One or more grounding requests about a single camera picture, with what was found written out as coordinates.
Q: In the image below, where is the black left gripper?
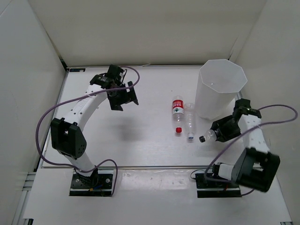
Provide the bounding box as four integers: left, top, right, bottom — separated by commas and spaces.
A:
108, 81, 138, 111

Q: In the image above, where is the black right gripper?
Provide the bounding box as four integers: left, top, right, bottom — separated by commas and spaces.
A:
210, 115, 242, 143

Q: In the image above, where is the black cap plastic bottle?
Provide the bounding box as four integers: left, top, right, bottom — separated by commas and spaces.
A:
199, 129, 217, 143

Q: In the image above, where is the clear crushed plastic bottle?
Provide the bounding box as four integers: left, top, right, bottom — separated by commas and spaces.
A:
184, 103, 196, 141

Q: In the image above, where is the red label plastic bottle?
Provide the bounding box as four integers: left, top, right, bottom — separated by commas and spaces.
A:
172, 96, 184, 135

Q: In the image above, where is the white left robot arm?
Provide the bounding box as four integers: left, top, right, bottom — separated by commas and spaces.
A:
50, 65, 138, 188

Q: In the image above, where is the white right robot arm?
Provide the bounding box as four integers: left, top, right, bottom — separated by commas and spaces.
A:
209, 98, 280, 192

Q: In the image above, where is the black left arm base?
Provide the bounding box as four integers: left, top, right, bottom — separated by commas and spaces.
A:
69, 170, 115, 197

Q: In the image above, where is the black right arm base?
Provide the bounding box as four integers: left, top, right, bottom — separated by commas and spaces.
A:
190, 163, 241, 198

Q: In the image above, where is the white octagonal plastic bin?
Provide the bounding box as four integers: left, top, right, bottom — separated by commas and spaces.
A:
195, 59, 248, 120

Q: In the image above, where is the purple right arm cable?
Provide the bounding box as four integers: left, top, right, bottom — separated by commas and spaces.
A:
203, 104, 298, 196

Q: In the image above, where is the aluminium table rail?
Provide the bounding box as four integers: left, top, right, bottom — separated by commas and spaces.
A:
42, 165, 208, 169

